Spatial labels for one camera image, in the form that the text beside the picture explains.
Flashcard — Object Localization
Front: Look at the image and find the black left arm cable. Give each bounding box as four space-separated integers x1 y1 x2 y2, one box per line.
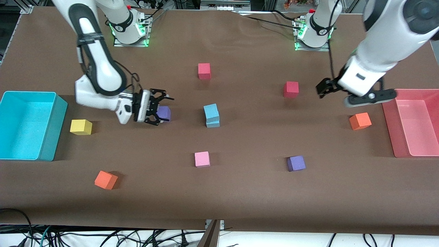
326 0 338 81

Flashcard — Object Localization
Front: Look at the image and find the deep pink foam cube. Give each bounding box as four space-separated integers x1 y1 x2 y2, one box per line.
198 63 211 80

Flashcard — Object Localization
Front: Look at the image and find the black cable on table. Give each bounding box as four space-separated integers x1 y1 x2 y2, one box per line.
237 12 297 27

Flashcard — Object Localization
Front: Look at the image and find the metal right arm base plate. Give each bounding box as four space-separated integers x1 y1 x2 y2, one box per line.
112 14 153 47

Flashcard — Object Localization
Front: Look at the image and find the brown table cover sheet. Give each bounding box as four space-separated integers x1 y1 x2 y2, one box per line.
0 6 439 235

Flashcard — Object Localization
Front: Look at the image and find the dark wooden post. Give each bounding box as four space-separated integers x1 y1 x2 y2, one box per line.
197 220 222 247

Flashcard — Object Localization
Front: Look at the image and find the cyan plastic bin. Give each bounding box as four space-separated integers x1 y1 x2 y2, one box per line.
0 91 68 162

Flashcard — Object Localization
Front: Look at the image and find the teal floor cable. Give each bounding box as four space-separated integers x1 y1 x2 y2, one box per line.
33 226 52 247

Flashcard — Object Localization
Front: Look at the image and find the light pink foam cube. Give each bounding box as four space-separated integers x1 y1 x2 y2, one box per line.
194 151 211 168

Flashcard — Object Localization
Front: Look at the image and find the red foam cube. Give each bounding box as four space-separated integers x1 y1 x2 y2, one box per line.
283 81 299 98

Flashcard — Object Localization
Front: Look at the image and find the orange foam cube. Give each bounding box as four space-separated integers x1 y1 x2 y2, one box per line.
94 170 118 190
349 112 372 131

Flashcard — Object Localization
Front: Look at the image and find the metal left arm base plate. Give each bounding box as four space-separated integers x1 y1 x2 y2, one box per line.
294 17 332 52

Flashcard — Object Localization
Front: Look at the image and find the purple foam cube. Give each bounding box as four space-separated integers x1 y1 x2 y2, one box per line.
287 155 306 172
156 106 171 121

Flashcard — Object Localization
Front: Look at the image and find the black looped floor cable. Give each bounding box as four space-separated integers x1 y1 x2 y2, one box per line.
0 208 34 247

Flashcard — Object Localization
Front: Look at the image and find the pink plastic bin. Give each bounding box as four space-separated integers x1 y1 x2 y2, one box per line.
381 89 439 158

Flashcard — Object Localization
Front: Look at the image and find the yellow foam cube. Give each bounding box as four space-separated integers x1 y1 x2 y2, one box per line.
70 119 93 136

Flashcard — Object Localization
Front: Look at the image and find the grey metal frame rail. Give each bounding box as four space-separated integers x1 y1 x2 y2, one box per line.
201 0 251 11

